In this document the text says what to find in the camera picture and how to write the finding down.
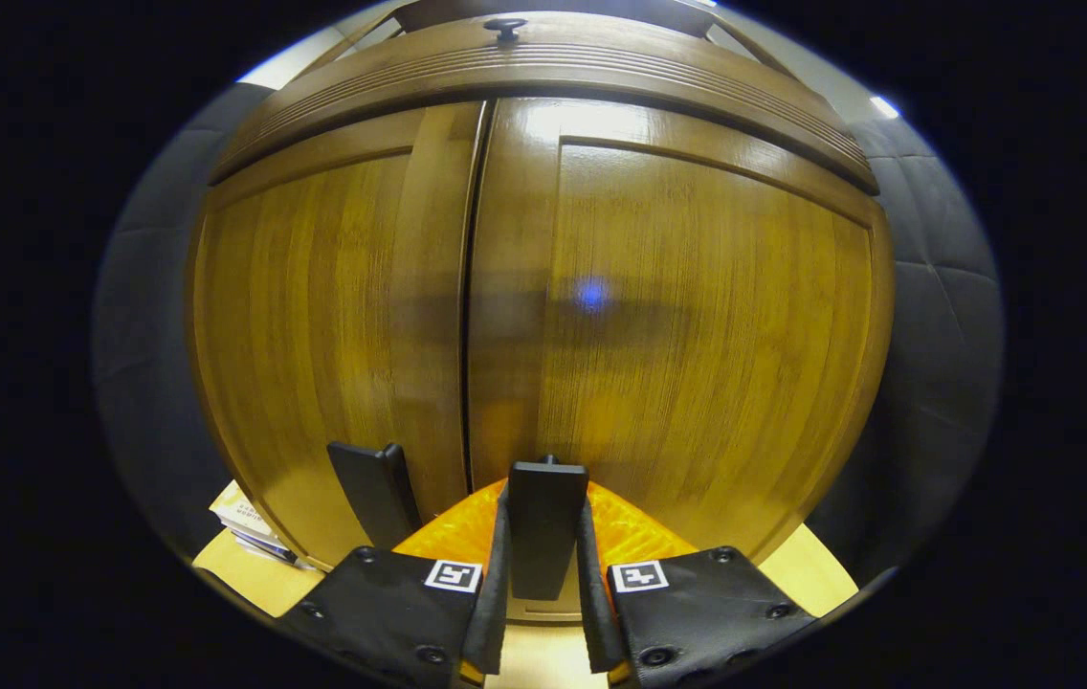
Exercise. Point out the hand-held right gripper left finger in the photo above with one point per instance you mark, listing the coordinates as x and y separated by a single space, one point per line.
491 612

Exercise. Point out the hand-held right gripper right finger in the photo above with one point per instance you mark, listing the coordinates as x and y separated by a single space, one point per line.
593 612

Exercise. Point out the beige cover book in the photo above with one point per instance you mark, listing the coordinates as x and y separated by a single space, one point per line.
239 512

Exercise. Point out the black backdrop cloth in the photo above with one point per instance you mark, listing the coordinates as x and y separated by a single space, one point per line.
936 335

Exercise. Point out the black round drawer knob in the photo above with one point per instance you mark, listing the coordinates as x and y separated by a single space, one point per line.
505 27

